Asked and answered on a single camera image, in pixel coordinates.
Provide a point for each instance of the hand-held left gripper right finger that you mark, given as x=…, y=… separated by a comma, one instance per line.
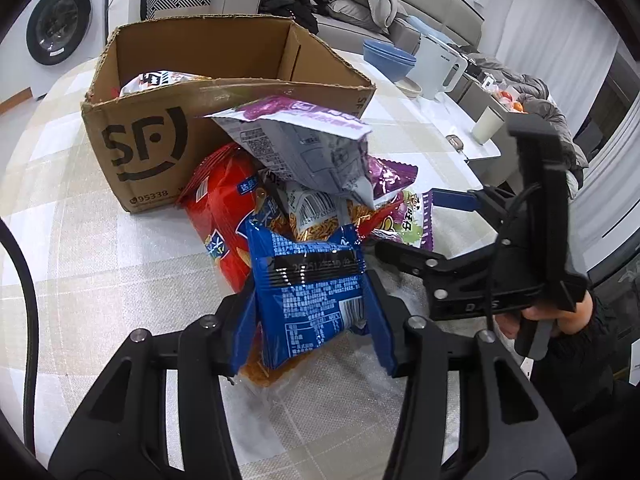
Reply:
x=378, y=320

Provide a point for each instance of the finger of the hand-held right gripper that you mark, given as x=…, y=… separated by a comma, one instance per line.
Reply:
x=455, y=200
x=410, y=260

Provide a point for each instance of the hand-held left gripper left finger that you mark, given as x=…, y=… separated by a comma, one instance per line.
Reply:
x=245, y=320

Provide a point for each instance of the purple candy bag cartoon figure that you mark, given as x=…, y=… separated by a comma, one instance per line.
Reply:
x=402, y=210

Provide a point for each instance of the orange snack clear packet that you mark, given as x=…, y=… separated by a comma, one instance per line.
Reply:
x=265, y=372

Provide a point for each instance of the blue snack packet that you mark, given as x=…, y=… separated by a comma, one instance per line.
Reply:
x=310, y=290

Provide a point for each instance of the red snack bag blue label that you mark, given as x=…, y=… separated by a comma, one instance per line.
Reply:
x=220, y=210

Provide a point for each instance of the noodle snack packet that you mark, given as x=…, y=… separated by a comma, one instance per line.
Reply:
x=310, y=207

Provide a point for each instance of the purple candy bag pink lettering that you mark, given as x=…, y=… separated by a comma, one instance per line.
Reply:
x=300, y=150

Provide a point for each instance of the brown cardboard box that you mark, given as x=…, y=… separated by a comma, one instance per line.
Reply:
x=150, y=160

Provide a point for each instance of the person's right forearm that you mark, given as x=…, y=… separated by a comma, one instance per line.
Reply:
x=590, y=375

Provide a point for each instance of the person's right hand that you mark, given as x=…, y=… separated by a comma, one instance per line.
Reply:
x=507, y=325

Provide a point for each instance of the small round brown object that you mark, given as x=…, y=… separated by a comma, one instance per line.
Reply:
x=455, y=143

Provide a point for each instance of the white curtain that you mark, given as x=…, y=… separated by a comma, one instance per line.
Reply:
x=610, y=210

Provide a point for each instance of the white cup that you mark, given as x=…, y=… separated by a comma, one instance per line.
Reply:
x=487, y=125

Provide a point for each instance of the grey puffer jacket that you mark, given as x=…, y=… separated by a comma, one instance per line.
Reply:
x=545, y=110

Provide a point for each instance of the beige bowl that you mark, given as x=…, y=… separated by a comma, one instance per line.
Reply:
x=414, y=95
x=411, y=85

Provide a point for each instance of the checkered tablecloth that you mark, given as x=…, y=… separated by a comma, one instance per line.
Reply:
x=125, y=270

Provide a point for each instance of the white electric kettle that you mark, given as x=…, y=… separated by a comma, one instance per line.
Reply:
x=440, y=67

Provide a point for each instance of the blue bowl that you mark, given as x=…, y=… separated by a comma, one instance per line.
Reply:
x=390, y=50
x=390, y=70

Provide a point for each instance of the light blue cloth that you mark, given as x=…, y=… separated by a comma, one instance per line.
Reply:
x=415, y=25

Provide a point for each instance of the white printed snack packet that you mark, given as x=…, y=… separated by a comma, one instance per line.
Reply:
x=155, y=81

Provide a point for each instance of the black jacket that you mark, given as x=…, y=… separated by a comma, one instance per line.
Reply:
x=287, y=0

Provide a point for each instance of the herringbone patterned stool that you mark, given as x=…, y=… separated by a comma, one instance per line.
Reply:
x=175, y=0

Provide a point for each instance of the white washing machine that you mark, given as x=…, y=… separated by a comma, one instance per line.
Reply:
x=60, y=20

